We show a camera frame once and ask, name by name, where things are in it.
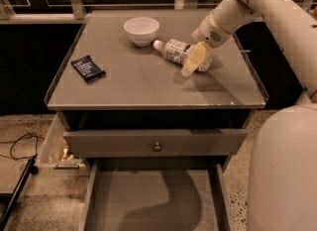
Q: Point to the open grey bottom drawer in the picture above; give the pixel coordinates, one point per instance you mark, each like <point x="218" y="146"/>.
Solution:
<point x="156" y="194"/>

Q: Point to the clear plastic water bottle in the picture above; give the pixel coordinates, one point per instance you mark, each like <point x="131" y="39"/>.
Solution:
<point x="174" y="50"/>

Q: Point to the clear plastic storage bin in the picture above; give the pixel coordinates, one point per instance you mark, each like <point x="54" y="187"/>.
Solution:
<point x="51" y="151"/>

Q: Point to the grey cabinet with counter top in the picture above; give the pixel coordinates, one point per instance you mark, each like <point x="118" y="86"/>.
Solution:
<point x="142" y="90"/>

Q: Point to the metal railing frame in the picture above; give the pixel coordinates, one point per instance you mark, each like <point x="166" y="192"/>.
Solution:
<point x="79" y="3"/>

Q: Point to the grey middle drawer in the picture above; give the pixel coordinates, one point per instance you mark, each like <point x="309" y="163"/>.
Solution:
<point x="140" y="143"/>

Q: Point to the dark blue snack packet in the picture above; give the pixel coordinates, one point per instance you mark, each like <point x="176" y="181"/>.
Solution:
<point x="88" y="69"/>

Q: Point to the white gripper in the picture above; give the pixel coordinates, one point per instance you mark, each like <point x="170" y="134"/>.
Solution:
<point x="210" y="32"/>

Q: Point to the round metal drawer knob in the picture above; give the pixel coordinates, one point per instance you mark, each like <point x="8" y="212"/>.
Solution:
<point x="157" y="147"/>

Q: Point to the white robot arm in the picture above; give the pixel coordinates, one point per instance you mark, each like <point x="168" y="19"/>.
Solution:
<point x="282" y="192"/>

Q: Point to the white ceramic bowl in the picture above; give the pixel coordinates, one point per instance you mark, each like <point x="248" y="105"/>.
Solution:
<point x="141" y="30"/>

